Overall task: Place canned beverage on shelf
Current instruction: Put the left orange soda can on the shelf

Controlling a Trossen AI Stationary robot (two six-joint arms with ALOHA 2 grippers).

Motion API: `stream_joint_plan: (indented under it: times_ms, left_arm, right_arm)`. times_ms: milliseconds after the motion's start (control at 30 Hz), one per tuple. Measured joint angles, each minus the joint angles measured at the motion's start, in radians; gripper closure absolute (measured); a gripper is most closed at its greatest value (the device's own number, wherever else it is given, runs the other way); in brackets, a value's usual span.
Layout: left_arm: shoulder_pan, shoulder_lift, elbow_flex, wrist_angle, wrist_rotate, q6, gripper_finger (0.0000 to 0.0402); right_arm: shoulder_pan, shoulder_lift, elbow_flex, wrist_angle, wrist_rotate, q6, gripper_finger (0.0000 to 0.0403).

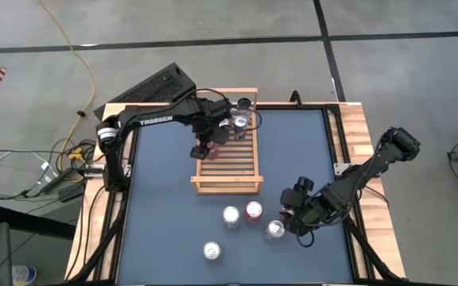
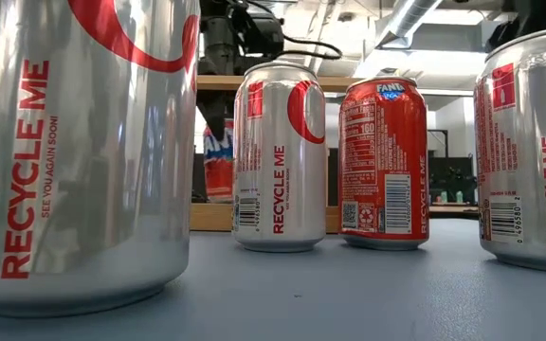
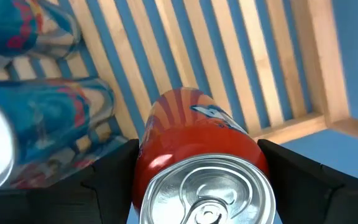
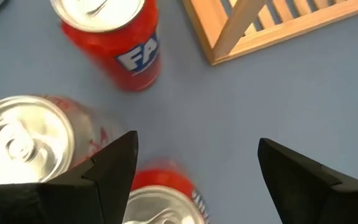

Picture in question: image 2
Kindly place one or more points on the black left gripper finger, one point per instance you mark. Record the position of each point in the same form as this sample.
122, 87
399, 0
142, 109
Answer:
216, 111

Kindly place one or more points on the dark red soda can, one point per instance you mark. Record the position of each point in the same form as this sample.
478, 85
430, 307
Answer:
218, 166

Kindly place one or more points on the silver Diet Coke can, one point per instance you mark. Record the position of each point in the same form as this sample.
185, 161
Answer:
529, 151
278, 189
88, 166

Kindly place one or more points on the red Fanta can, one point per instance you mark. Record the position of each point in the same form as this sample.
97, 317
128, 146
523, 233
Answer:
382, 166

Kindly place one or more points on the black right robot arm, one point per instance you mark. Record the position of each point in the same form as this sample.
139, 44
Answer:
538, 14

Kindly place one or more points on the wooden slatted shelf rack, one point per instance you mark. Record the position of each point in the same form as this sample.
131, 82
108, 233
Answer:
209, 218

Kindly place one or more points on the ceiling light strip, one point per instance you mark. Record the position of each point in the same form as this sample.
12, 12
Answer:
443, 92

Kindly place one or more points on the small teal cup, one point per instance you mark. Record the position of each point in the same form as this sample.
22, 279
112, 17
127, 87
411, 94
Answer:
443, 197
459, 197

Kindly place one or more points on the wooden desk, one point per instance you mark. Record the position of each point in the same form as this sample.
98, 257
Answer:
453, 211

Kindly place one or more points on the silver ceiling duct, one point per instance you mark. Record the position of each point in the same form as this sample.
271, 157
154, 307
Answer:
408, 16

